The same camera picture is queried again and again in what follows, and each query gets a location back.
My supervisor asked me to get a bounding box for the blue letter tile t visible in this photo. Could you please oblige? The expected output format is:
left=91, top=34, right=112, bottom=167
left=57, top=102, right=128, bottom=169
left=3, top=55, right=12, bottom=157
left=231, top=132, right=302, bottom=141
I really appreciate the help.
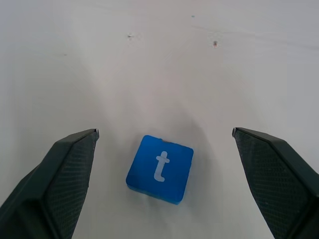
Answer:
left=126, top=134, right=194, bottom=206

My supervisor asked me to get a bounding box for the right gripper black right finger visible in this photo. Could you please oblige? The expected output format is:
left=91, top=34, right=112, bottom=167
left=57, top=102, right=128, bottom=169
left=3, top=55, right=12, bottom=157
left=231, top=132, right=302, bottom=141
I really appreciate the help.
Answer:
left=231, top=127, right=319, bottom=239

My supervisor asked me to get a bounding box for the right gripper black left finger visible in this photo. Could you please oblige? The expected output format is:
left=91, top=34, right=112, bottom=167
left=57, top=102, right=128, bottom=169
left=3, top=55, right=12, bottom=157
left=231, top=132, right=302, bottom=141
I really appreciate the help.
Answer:
left=0, top=128, right=100, bottom=239

